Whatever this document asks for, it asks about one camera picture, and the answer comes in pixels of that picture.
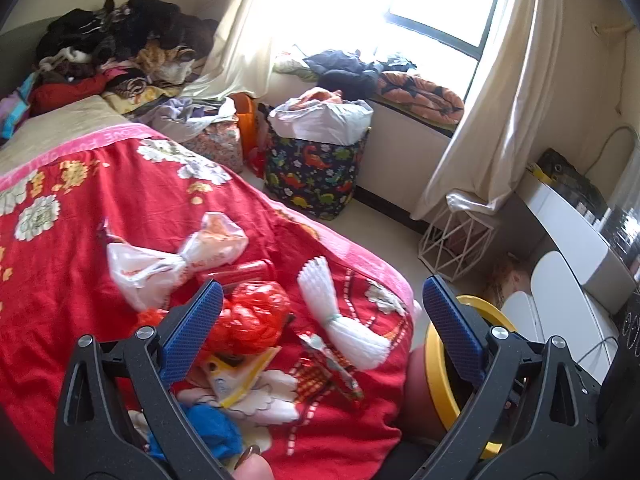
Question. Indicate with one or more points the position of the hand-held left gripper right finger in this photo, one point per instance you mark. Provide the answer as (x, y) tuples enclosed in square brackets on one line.
[(452, 332)]

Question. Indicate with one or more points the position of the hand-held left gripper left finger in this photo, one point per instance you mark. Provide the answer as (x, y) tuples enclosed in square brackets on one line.
[(192, 332)]

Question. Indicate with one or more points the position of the yellow and white wrapper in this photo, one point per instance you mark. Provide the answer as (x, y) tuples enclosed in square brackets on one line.
[(227, 385)]

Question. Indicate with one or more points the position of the red plastic bag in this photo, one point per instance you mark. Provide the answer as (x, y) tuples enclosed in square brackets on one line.
[(255, 310)]

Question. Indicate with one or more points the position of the shiny red wrapper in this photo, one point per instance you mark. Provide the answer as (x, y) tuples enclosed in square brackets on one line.
[(240, 271)]

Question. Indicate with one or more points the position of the clear plastic bag orange print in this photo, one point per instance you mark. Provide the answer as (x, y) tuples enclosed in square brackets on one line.
[(145, 270)]

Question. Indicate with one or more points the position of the blue plastic bag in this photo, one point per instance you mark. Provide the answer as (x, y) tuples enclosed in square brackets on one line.
[(210, 425)]

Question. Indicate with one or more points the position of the red snack wrapper clear window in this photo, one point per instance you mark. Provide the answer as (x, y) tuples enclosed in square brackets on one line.
[(332, 365)]

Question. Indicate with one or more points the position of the person's left hand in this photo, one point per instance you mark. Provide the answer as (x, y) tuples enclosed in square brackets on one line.
[(255, 467)]

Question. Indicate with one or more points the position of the red floral blanket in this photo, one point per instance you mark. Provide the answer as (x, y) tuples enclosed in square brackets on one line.
[(75, 285)]

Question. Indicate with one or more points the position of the white desk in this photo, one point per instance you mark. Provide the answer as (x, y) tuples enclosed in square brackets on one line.
[(565, 230)]

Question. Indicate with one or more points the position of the yellow item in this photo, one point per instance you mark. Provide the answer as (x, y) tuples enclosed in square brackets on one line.
[(542, 172)]

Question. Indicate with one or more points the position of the floral patterned bag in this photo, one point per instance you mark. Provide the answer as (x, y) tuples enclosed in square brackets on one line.
[(220, 142)]

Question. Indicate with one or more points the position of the dark camouflage bag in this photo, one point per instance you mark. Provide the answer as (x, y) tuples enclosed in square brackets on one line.
[(570, 180)]

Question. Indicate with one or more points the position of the dinosaur print storage bag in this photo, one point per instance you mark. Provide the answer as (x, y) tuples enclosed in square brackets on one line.
[(310, 175)]

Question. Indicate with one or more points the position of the clear plastic container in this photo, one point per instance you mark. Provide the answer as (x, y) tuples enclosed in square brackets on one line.
[(625, 200)]

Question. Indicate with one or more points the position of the orange plastic object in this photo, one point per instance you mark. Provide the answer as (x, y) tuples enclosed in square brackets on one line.
[(247, 125)]

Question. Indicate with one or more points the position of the lilac and white clothes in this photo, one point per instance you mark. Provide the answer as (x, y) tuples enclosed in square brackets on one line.
[(175, 115)]

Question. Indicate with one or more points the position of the cream curtain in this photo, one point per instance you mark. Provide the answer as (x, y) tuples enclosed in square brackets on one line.
[(240, 50), (500, 110)]

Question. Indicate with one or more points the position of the orange and black blanket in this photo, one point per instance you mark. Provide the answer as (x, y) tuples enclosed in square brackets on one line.
[(425, 97)]

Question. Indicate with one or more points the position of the beige bed sheet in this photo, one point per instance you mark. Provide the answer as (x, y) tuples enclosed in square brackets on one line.
[(60, 125)]

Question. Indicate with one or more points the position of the white plastic bag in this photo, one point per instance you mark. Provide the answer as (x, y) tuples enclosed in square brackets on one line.
[(320, 120)]

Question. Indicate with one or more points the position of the pink cloth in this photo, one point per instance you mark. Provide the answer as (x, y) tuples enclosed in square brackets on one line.
[(317, 96)]

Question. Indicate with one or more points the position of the dark blue clothes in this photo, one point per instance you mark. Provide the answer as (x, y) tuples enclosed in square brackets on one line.
[(345, 75)]

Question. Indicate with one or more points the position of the pile of clothes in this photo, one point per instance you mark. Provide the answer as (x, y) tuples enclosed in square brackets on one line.
[(125, 25)]

